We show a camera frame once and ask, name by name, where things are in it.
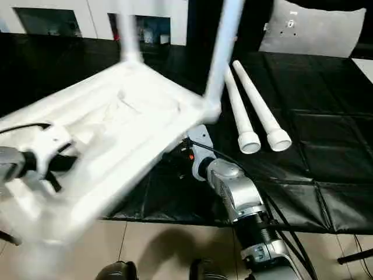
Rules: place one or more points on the white flat board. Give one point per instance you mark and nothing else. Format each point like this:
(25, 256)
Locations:
(364, 67)

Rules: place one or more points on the white glass-door cabinet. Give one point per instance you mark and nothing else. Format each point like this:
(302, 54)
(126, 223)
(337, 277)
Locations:
(87, 11)

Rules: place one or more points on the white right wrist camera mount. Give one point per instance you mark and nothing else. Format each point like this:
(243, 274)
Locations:
(201, 146)

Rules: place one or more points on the black table mat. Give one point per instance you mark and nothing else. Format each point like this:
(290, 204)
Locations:
(320, 146)

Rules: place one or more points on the dark right robot foot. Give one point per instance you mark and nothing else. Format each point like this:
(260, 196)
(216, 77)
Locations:
(207, 271)

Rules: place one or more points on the grey cushion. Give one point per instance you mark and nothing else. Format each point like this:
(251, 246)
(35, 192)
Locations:
(314, 29)

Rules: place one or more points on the dark robot foot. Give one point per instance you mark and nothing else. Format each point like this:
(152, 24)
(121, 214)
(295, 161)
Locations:
(207, 271)
(116, 271)

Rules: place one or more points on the white plastic table top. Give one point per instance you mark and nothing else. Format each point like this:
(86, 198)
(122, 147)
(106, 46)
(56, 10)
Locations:
(116, 116)

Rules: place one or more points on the dark left robot foot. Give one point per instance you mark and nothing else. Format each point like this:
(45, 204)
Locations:
(116, 271)

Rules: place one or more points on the black cabinet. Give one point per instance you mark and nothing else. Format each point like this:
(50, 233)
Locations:
(253, 20)

